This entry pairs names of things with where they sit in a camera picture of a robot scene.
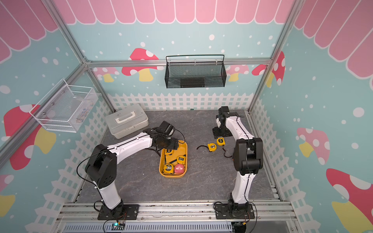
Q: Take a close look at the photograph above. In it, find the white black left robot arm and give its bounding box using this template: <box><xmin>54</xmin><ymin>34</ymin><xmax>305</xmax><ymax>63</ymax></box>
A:
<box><xmin>85</xmin><ymin>121</ymin><xmax>179</xmax><ymax>213</ymax></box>

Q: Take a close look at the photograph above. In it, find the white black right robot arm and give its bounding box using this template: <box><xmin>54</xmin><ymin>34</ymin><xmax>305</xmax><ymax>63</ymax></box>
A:
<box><xmin>213</xmin><ymin>106</ymin><xmax>263</xmax><ymax>213</ymax></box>

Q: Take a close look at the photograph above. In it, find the yellow tape measure small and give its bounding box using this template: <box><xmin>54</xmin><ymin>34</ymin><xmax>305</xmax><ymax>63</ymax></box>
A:
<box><xmin>176</xmin><ymin>155</ymin><xmax>187</xmax><ymax>165</ymax></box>

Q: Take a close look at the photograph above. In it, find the yellow tape measure front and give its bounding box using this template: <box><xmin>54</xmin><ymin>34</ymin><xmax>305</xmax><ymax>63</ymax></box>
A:
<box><xmin>162</xmin><ymin>164</ymin><xmax>174</xmax><ymax>175</ymax></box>

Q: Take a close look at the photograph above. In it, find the pink tape measure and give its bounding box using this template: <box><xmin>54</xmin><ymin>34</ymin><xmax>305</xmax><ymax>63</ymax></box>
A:
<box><xmin>174</xmin><ymin>164</ymin><xmax>186</xmax><ymax>175</ymax></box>

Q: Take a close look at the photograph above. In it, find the white plastic storage case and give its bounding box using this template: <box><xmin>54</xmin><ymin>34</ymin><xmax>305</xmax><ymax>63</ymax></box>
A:
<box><xmin>105</xmin><ymin>104</ymin><xmax>149</xmax><ymax>139</ymax></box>

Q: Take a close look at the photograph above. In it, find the yellow plastic tray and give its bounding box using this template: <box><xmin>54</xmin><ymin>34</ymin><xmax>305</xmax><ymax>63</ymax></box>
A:
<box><xmin>159</xmin><ymin>141</ymin><xmax>188</xmax><ymax>179</ymax></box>

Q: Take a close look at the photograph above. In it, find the green circuit board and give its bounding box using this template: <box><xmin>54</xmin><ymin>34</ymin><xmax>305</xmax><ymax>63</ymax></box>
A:
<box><xmin>111</xmin><ymin>222</ymin><xmax>125</xmax><ymax>231</ymax></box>

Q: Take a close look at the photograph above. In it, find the black wire mesh basket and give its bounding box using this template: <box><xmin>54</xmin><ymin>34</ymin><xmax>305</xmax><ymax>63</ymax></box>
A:
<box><xmin>165</xmin><ymin>54</ymin><xmax>227</xmax><ymax>88</ymax></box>

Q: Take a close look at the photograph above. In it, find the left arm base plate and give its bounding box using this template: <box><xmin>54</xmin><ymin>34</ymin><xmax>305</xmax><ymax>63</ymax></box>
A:
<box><xmin>98</xmin><ymin>203</ymin><xmax>139</xmax><ymax>220</ymax></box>

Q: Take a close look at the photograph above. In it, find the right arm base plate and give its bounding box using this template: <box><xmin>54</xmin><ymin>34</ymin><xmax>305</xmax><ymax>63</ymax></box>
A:
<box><xmin>213</xmin><ymin>202</ymin><xmax>255</xmax><ymax>220</ymax></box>

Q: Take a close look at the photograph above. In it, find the grey slotted cable duct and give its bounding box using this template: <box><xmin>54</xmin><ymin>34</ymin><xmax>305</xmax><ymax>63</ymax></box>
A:
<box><xmin>59</xmin><ymin>222</ymin><xmax>233</xmax><ymax>233</ymax></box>

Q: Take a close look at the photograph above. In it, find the white wire mesh basket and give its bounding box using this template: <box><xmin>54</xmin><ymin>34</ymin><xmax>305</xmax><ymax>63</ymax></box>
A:
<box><xmin>29</xmin><ymin>79</ymin><xmax>99</xmax><ymax>133</ymax></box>

